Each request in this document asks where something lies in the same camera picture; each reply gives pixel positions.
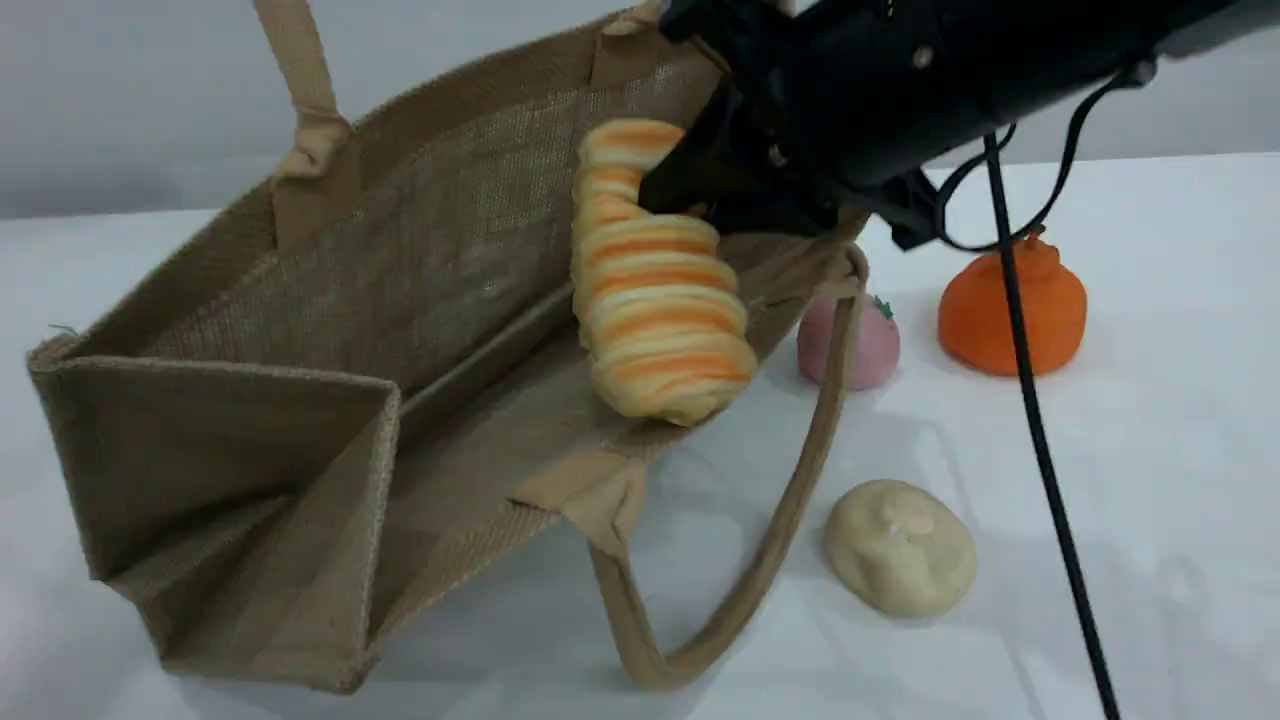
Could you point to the pink toy fruit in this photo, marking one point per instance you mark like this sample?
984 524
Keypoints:
878 350

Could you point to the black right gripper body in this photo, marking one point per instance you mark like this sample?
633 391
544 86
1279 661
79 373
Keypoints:
840 90

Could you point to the long orange striped bread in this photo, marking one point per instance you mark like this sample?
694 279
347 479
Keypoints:
660 320

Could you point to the orange toy tangerine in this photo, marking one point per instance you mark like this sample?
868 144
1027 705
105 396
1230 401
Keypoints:
1060 310

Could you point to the brown jute tote bag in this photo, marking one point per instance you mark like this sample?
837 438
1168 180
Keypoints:
250 440

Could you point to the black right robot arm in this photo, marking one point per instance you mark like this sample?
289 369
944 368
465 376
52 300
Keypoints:
1100 40

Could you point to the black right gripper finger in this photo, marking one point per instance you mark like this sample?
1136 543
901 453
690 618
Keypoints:
780 210
710 165

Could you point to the cream round bun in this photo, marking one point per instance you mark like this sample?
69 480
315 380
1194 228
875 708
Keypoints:
900 550

